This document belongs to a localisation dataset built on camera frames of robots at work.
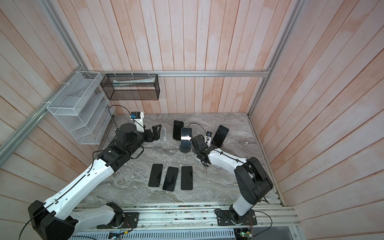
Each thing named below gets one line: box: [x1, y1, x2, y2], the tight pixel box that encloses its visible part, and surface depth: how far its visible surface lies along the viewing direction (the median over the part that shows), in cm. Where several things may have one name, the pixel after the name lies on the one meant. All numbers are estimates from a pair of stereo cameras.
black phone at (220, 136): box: [212, 125, 229, 148], surface depth 96 cm
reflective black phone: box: [181, 127, 192, 150], surface depth 97 cm
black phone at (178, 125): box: [173, 120, 184, 141], surface depth 100 cm
